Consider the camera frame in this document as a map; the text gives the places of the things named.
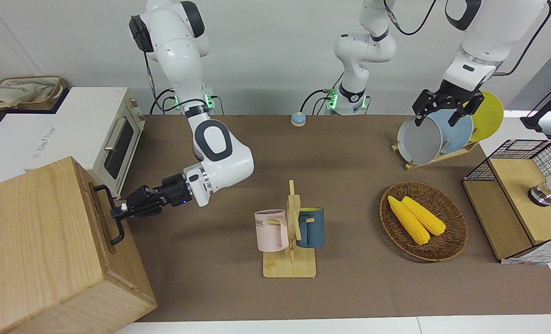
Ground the grey plate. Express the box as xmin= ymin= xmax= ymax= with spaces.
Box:
xmin=397 ymin=115 xmax=443 ymax=165

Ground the wire grid wooden shelf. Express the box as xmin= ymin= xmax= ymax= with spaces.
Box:
xmin=462 ymin=139 xmax=551 ymax=265

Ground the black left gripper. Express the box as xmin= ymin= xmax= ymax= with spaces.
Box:
xmin=413 ymin=80 xmax=485 ymax=127

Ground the pink mug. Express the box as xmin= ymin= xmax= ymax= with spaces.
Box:
xmin=254 ymin=210 xmax=289 ymax=252

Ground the yellow corn cob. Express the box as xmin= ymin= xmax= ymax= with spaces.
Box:
xmin=387 ymin=195 xmax=431 ymax=245
xmin=402 ymin=196 xmax=447 ymax=236

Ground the wicker tray with cloth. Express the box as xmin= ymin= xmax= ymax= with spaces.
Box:
xmin=0 ymin=76 xmax=67 ymax=112

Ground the black metal drawer handle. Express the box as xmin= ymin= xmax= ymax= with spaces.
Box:
xmin=94 ymin=184 xmax=126 ymax=246

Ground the light wooden drawer cabinet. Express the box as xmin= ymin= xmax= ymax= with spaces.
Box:
xmin=0 ymin=156 xmax=158 ymax=334

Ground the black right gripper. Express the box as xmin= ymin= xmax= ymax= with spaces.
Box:
xmin=110 ymin=173 xmax=193 ymax=219

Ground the light blue plate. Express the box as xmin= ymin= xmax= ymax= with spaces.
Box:
xmin=431 ymin=109 xmax=474 ymax=154

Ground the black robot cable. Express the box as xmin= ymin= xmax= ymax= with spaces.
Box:
xmin=383 ymin=0 xmax=438 ymax=36
xmin=493 ymin=0 xmax=551 ymax=77
xmin=143 ymin=49 xmax=160 ymax=114

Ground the black camera stand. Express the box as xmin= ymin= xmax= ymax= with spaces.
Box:
xmin=520 ymin=77 xmax=551 ymax=133

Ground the brown wicker basket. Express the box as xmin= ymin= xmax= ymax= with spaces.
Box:
xmin=380 ymin=181 xmax=468 ymax=263

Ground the wooden mug rack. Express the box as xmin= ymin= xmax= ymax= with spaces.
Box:
xmin=262 ymin=180 xmax=318 ymax=279

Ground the wooden plate rack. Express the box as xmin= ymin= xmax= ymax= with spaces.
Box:
xmin=391 ymin=141 xmax=480 ymax=171

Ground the cream toaster oven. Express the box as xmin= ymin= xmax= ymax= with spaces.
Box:
xmin=23 ymin=87 xmax=146 ymax=199

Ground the dark blue mug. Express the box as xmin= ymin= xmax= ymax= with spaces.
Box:
xmin=296 ymin=207 xmax=325 ymax=248

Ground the yellow plate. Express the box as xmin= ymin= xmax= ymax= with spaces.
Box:
xmin=470 ymin=91 xmax=504 ymax=142

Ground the brown table mat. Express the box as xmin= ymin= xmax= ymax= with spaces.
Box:
xmin=117 ymin=115 xmax=551 ymax=323

